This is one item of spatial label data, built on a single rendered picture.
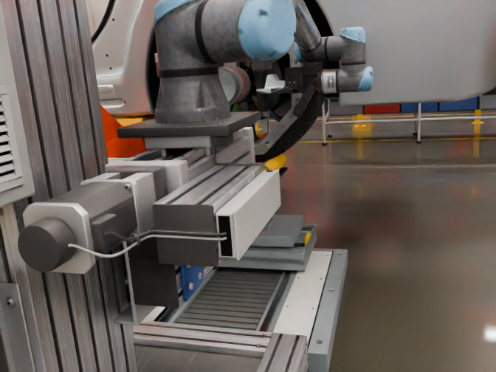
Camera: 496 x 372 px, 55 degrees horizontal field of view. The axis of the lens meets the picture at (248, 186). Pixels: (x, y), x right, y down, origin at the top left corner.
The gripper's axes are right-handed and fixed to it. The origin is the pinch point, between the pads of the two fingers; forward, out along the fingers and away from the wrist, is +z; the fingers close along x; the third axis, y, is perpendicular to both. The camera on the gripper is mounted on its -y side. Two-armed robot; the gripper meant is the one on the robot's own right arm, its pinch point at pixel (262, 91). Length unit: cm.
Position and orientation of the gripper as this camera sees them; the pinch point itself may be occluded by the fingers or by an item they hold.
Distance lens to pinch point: 162.0
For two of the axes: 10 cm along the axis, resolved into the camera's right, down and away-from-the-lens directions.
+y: -0.7, -9.7, -2.4
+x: -2.6, 2.5, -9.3
